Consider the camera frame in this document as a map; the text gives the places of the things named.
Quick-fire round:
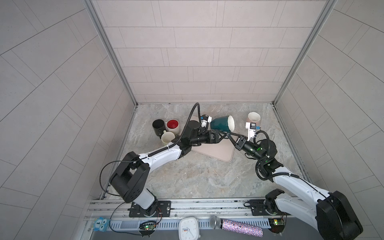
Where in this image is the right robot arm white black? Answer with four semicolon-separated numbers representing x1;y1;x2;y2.
226;131;364;240

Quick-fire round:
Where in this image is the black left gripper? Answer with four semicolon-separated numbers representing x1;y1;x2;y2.
187;131;226;147

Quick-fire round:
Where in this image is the metal base rail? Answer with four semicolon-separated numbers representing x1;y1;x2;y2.
84;198;291;232

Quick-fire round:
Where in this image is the beige plastic tray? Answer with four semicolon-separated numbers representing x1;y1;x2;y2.
192;139;235;162

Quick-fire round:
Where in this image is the metal corner wall profile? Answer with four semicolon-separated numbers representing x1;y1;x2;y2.
273;0;338;106

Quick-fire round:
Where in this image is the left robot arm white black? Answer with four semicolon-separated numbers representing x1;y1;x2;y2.
109;114;235;217

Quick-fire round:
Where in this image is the light green mug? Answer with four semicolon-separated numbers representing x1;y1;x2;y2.
161;131;176;146

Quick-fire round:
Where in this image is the glittery pink microphone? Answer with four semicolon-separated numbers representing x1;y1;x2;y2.
210;216;264;238

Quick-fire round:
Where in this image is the small black circuit device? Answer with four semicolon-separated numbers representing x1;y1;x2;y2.
268;218;286;234

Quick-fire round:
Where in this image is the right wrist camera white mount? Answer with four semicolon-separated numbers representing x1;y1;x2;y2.
246;122;260;141

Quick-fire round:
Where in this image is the white square clock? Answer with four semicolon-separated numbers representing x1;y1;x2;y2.
179;217;201;240

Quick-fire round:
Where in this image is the small green circuit board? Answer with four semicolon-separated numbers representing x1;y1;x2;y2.
139;221;157;231

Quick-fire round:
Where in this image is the white mug red inside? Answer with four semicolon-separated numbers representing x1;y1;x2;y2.
166;119;180;136

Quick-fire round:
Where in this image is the black mug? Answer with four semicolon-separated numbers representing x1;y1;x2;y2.
152;119;167;138

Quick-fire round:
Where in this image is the blue white power socket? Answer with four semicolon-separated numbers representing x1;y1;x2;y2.
94;217;110;232

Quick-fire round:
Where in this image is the dark green faceted mug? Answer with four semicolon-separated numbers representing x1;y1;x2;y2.
210;115;235;132

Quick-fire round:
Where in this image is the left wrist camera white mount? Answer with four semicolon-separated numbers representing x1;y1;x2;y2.
199;115;212;132

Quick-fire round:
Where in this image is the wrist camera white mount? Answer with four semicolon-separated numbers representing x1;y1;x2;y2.
246;122;260;141
199;115;212;132

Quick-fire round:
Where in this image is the pink faceted mug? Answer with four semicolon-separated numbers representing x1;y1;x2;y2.
247;112;261;124

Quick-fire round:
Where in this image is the left metal corner profile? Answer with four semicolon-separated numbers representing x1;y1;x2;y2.
84;0;138;107

